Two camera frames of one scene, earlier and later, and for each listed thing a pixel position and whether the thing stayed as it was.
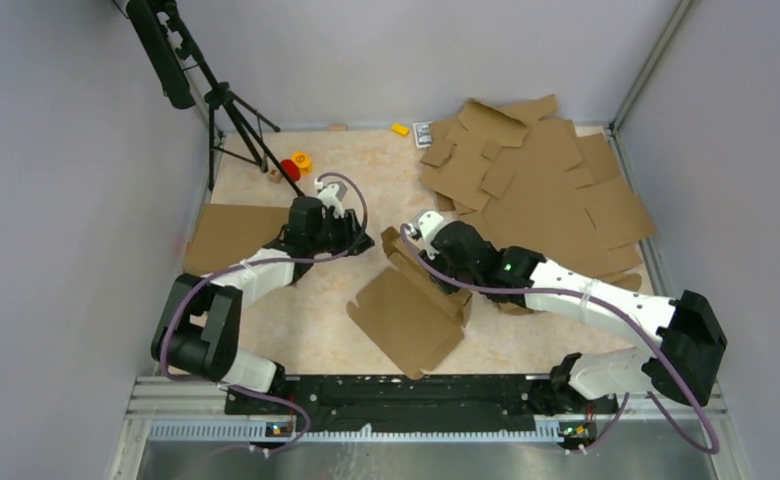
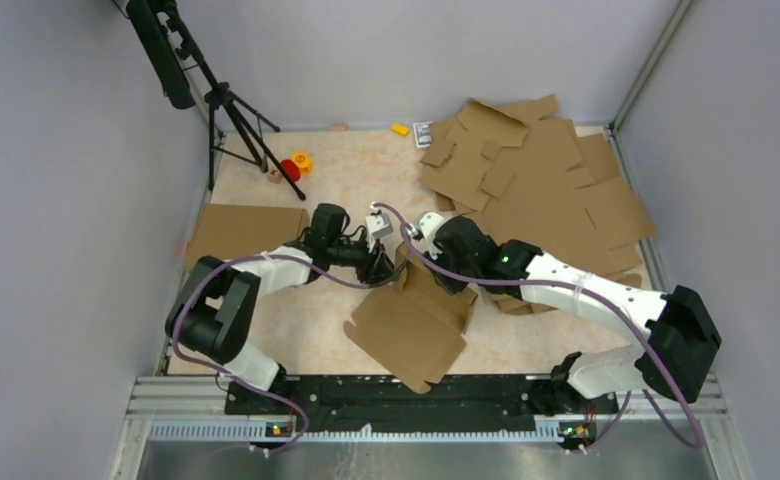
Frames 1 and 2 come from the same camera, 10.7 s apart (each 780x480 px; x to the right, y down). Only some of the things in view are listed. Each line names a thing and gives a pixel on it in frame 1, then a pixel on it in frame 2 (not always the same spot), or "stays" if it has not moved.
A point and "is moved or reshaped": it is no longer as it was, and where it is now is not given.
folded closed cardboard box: [229, 233] stays
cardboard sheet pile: [524, 180] stays
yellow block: [400, 129] stays
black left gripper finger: [350, 229] to [383, 271]
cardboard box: [406, 314] is moved or reshaped
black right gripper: [448, 288] stays
